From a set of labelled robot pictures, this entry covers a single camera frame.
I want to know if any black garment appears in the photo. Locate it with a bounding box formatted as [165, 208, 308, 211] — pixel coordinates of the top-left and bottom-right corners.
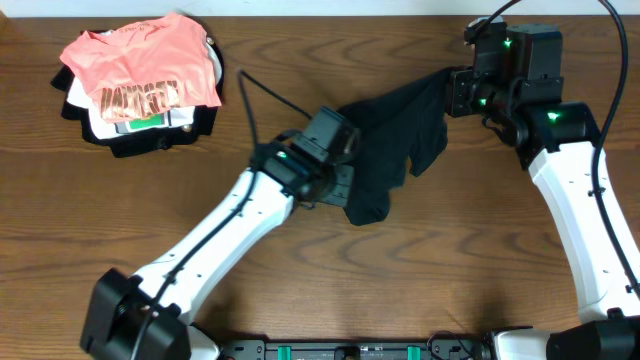
[338, 68, 452, 226]

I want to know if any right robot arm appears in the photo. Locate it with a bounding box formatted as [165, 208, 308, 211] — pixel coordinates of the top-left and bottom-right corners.
[446, 18, 639, 359]

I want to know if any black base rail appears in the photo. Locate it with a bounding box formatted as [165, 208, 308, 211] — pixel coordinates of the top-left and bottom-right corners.
[220, 335, 494, 360]

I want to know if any black cable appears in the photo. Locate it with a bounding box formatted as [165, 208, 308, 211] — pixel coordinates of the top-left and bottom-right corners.
[469, 0, 640, 301]
[129, 68, 314, 360]

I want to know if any white folded t-shirt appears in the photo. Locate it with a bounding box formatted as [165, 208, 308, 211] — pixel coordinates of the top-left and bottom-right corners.
[66, 39, 224, 141]

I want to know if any left black cable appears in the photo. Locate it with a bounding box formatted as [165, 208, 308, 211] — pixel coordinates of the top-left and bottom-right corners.
[129, 68, 314, 360]

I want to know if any right black cable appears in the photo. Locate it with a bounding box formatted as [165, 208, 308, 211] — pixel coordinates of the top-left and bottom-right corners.
[469, 0, 640, 301]

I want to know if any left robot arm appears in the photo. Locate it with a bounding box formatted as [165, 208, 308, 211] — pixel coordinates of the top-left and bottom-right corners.
[80, 107, 360, 359]

